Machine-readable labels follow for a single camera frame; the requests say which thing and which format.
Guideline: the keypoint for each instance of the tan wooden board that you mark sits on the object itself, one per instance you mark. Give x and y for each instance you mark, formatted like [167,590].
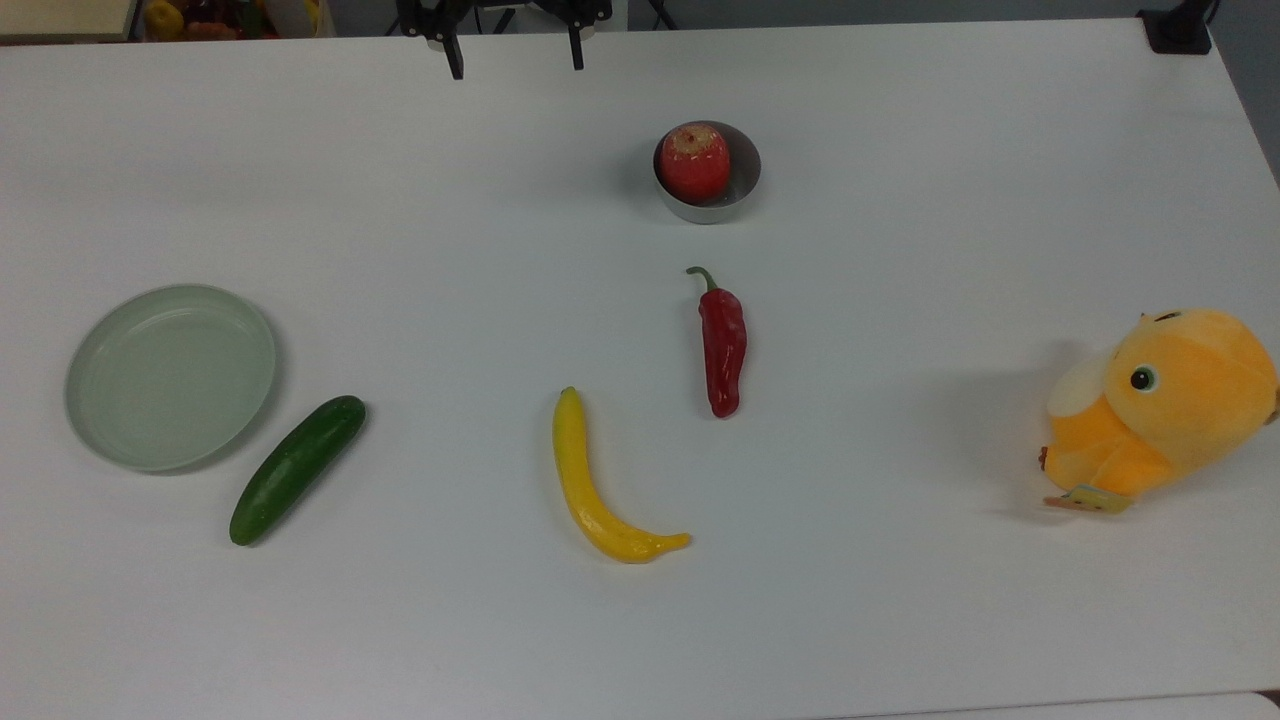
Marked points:
[60,18]

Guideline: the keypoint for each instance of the green cucumber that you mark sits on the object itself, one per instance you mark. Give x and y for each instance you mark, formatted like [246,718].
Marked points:
[295,470]

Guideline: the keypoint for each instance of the yellow banana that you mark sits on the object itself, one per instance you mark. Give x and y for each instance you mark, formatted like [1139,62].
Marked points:
[585,490]

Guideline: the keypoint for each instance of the orange plush toy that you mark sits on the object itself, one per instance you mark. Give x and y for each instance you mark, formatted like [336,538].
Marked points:
[1170,400]

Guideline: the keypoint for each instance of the black stand leg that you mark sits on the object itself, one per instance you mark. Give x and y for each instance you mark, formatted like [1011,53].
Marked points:
[662,12]
[503,20]

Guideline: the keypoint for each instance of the pale green plastic plate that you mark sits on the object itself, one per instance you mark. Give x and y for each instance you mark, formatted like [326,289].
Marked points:
[170,377]

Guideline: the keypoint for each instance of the box of toy fruit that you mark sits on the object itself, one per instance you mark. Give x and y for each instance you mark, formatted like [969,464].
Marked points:
[230,18]

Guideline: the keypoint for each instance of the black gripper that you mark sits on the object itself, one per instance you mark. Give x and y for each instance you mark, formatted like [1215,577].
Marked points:
[500,10]

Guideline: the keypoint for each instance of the black table clamp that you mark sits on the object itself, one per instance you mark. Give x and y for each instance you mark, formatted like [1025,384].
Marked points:
[1175,30]

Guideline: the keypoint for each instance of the red apple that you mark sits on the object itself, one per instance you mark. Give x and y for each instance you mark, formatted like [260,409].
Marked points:
[694,162]

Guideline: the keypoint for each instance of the red chili pepper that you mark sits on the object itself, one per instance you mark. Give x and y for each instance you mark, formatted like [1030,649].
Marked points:
[722,350]

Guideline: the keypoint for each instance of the small metal bowl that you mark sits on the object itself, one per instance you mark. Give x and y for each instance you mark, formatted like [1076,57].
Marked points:
[745,180]

